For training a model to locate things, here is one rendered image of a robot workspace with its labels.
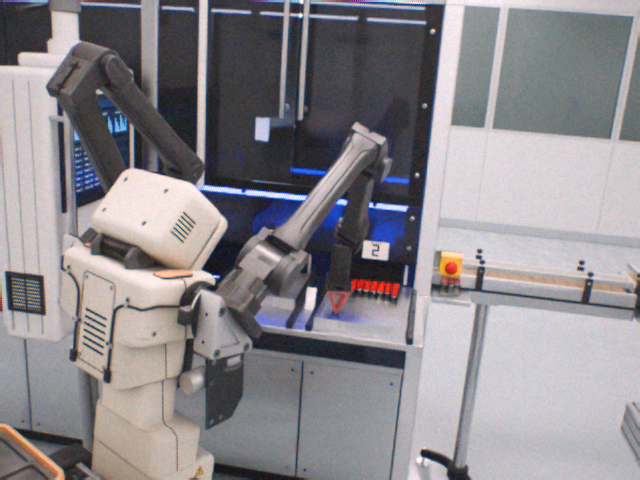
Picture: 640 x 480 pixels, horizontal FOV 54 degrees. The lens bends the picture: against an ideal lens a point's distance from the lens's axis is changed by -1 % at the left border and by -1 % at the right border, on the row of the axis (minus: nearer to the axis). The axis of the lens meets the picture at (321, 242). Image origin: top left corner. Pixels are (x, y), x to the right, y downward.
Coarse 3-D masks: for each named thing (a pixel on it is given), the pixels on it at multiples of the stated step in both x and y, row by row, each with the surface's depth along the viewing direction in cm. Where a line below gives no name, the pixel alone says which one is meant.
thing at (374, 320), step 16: (320, 304) 188; (352, 304) 199; (368, 304) 200; (400, 304) 202; (320, 320) 179; (336, 320) 178; (352, 320) 187; (368, 320) 188; (384, 320) 189; (400, 320) 189; (368, 336) 177; (384, 336) 176; (400, 336) 176
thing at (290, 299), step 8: (232, 272) 213; (312, 272) 218; (224, 280) 204; (296, 280) 217; (304, 280) 218; (296, 288) 210; (304, 288) 205; (272, 296) 192; (288, 296) 202; (296, 296) 194; (264, 304) 193; (272, 304) 193; (280, 304) 192; (288, 304) 192
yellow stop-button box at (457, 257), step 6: (444, 252) 209; (450, 252) 209; (456, 252) 210; (462, 252) 210; (444, 258) 206; (450, 258) 205; (456, 258) 205; (462, 258) 205; (444, 264) 206; (462, 264) 206; (438, 270) 212; (444, 270) 207; (444, 276) 208; (450, 276) 207; (456, 276) 207
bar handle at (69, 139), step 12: (60, 120) 159; (72, 132) 160; (72, 144) 160; (72, 156) 161; (72, 168) 162; (72, 180) 163; (72, 192) 163; (72, 204) 164; (72, 216) 165; (72, 228) 166; (60, 300) 173
